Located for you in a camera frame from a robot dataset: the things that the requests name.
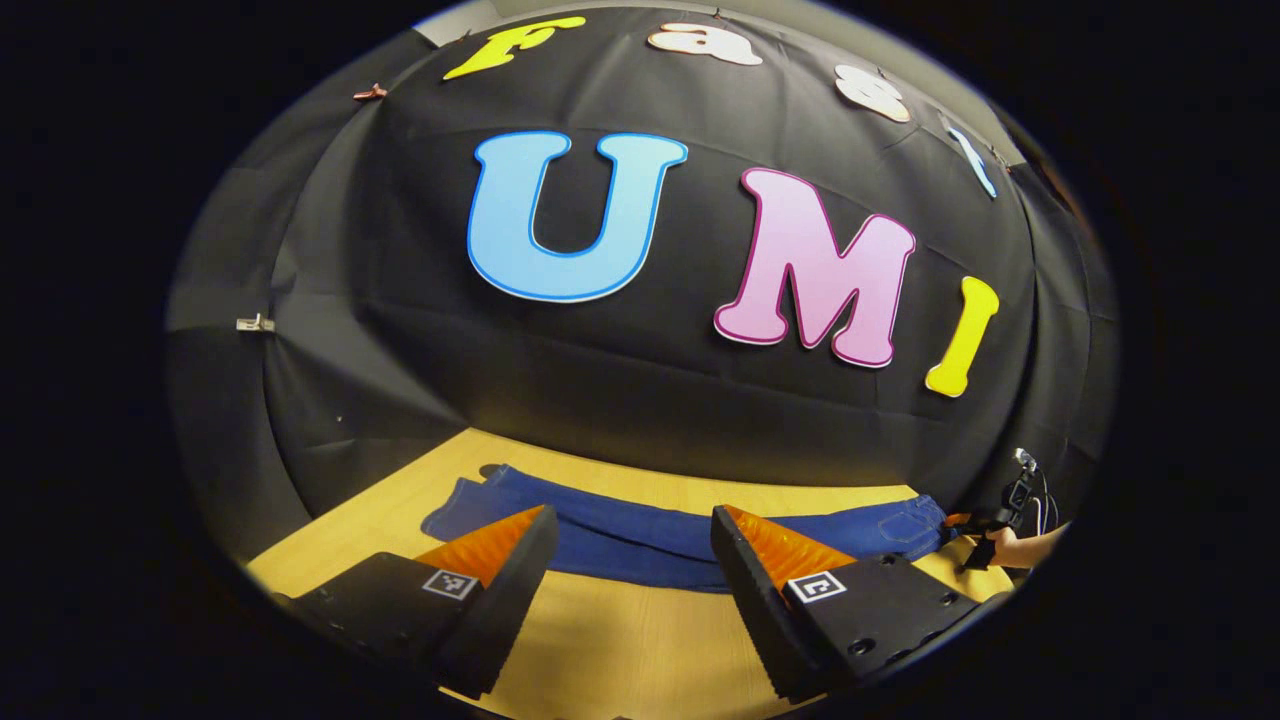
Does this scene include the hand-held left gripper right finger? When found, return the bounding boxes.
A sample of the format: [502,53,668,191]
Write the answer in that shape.
[710,503,1008,704]

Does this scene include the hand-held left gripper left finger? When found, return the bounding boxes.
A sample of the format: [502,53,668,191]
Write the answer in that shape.
[270,504,561,700]

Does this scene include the blue jeans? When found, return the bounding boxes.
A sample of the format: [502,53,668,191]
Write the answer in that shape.
[420,463,951,594]

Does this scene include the black backdrop cloth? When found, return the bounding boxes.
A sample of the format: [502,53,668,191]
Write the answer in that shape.
[165,5,1119,566]

